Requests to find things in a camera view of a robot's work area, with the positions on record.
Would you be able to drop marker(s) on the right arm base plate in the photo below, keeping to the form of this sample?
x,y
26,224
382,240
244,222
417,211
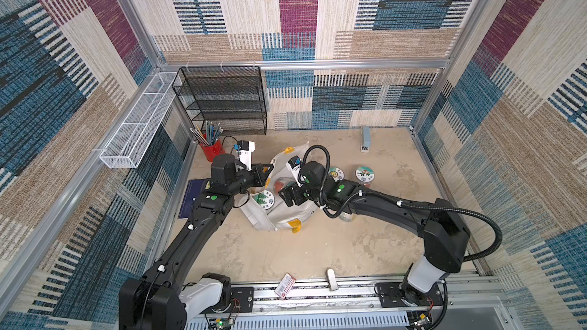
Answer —
x,y
391,295

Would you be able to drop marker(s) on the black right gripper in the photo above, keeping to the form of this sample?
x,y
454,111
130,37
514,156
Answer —
x,y
287,194

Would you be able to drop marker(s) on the white clip on rail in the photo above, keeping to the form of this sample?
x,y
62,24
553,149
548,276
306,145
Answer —
x,y
331,279

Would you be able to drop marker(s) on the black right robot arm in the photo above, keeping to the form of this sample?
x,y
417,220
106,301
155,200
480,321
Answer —
x,y
445,235

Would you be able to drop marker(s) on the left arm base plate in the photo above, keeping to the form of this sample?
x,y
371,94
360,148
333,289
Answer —
x,y
240,301

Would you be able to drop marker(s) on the white wire wall basket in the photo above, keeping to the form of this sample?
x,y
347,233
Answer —
x,y
129,144

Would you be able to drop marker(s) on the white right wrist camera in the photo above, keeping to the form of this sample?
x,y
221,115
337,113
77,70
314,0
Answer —
x,y
294,166

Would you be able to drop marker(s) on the pens in cup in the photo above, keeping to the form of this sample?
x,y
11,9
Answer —
x,y
208,134

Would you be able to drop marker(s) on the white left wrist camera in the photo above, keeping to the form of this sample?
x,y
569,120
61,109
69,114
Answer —
x,y
245,150

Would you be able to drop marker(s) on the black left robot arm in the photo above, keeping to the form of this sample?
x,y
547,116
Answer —
x,y
153,301

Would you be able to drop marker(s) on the dark blue notebook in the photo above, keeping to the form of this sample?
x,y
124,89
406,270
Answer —
x,y
193,190

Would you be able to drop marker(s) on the red pen cup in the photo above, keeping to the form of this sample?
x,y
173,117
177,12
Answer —
x,y
212,151

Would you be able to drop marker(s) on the white canvas bag yellow handles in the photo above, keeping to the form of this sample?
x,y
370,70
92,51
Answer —
x,y
280,216

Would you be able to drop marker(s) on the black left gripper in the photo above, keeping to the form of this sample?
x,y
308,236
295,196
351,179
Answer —
x,y
259,176

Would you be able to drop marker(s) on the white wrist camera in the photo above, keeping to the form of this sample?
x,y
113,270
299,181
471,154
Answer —
x,y
294,166
245,150

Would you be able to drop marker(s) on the black mesh shelf rack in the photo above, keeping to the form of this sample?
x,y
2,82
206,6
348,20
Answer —
x,y
232,97

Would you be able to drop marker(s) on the seed jar red contents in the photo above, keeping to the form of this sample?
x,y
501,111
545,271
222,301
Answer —
x,y
365,175

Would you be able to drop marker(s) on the grey stapler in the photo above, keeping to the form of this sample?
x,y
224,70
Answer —
x,y
366,139

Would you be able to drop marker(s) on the seed jar green label lid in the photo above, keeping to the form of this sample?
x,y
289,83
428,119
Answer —
x,y
337,174

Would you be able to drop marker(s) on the red white card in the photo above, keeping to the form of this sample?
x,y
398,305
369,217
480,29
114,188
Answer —
x,y
285,286

